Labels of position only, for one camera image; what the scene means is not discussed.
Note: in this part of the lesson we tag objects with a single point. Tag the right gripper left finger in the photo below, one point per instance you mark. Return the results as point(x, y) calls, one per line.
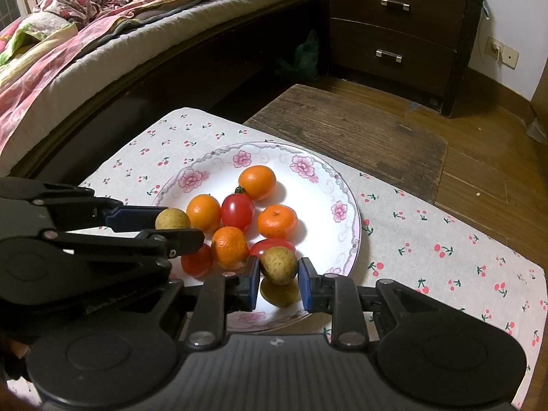
point(220, 295)

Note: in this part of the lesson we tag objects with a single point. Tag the bed with pink quilt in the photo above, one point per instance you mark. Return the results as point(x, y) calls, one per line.
point(65, 52)

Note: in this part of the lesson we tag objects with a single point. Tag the dark wooden nightstand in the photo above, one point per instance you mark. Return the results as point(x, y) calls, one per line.
point(416, 49)

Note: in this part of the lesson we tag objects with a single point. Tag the cherry print tablecloth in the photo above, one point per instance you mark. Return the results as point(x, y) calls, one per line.
point(402, 237)

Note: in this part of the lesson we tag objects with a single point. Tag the brown longan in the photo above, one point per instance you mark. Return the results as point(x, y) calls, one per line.
point(279, 265)
point(172, 218)
point(281, 296)

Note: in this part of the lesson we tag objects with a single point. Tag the low wooden stool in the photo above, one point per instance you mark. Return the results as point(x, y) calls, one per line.
point(379, 143)

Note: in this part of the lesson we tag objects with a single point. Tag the small orange pile front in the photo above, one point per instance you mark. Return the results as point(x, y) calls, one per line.
point(277, 221)

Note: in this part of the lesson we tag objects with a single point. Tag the orange mid table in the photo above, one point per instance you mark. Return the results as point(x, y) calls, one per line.
point(230, 248)

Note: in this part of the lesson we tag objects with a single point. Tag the brown longan top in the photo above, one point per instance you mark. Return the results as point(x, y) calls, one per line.
point(281, 296)

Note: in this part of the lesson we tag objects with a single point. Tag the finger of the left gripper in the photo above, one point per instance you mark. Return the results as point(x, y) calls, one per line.
point(80, 209)
point(166, 244)

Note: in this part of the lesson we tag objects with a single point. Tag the brown longan front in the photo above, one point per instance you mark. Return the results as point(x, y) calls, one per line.
point(172, 218)

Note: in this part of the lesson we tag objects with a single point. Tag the wall power socket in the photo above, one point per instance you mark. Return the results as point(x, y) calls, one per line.
point(503, 54)

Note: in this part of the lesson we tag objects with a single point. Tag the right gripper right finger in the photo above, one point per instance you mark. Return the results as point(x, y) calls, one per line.
point(338, 296)

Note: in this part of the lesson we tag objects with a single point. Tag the large red tomato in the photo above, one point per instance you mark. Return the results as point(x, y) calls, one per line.
point(199, 263)

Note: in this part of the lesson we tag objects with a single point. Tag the white floral plate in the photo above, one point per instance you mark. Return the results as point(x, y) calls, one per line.
point(328, 232)

